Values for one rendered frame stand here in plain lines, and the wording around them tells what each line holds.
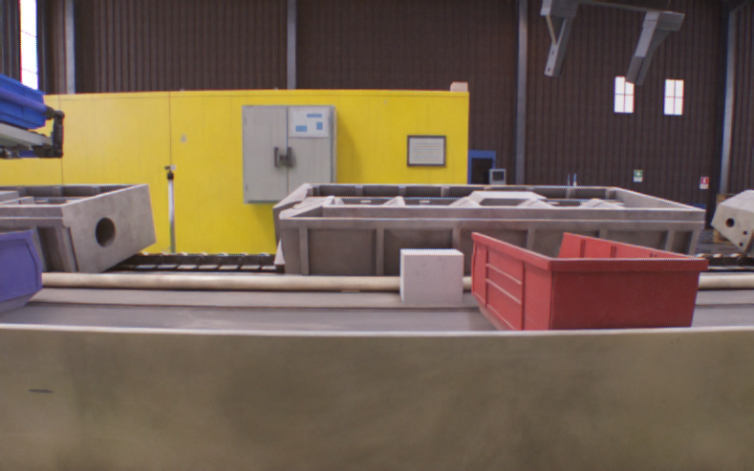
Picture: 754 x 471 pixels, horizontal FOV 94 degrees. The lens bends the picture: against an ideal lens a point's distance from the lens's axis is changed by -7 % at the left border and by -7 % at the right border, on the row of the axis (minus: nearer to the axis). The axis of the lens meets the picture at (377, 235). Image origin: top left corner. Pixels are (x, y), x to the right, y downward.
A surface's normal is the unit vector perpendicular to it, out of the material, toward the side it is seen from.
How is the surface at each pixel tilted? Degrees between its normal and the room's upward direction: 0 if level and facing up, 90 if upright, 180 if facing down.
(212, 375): 92
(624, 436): 90
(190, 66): 90
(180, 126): 90
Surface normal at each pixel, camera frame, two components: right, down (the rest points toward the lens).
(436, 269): 0.02, 0.10
